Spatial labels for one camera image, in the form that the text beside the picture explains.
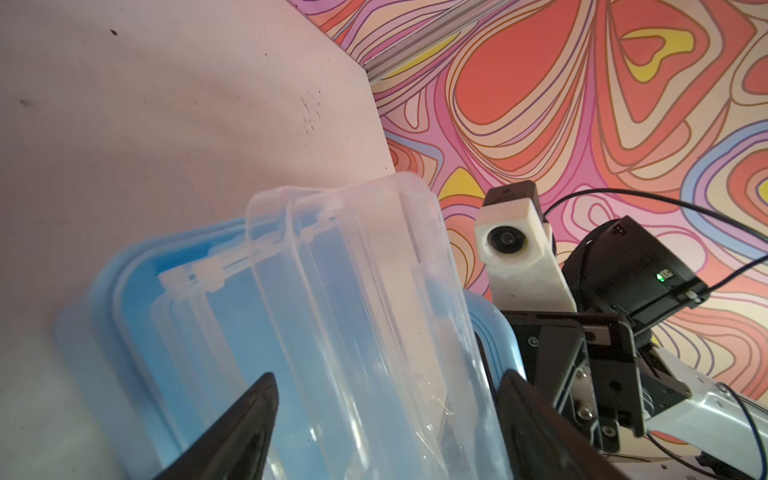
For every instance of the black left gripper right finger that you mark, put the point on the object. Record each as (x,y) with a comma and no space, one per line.
(539,442)

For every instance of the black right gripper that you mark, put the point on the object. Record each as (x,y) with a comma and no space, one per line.
(595,364)

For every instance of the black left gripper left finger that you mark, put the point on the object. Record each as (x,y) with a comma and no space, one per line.
(237,444)

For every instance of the light blue plastic tool box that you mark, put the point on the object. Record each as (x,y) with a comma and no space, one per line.
(114,354)

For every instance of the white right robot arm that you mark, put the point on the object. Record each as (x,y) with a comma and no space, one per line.
(722,424)

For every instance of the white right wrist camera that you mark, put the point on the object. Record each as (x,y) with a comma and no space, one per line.
(516,245)

